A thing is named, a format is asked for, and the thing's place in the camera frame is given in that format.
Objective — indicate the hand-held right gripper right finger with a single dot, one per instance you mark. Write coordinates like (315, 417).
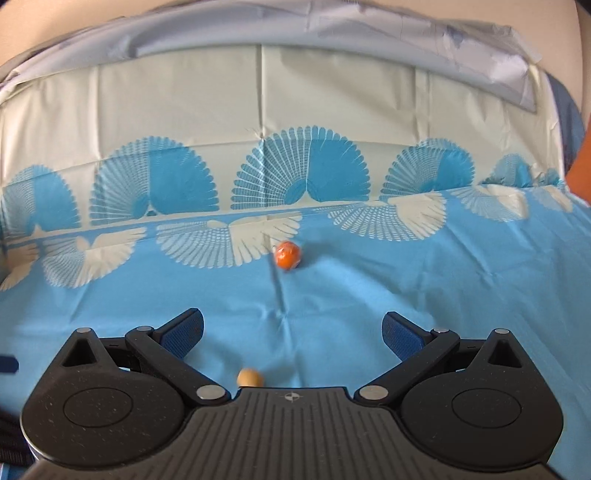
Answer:
(402, 337)

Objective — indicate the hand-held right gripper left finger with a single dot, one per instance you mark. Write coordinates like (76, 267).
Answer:
(184, 333)

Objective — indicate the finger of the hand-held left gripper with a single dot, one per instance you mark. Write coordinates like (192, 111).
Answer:
(8, 364)

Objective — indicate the small beige round fruit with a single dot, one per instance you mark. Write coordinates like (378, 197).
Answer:
(250, 378)

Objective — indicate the plastic round orange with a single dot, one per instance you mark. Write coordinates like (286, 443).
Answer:
(287, 254)

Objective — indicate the blue feather printed cloth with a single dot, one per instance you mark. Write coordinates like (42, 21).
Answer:
(415, 286)

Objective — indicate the orange cushion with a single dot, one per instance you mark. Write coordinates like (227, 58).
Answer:
(582, 170)

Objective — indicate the grey blue plastic sheet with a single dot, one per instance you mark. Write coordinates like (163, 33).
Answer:
(277, 27)

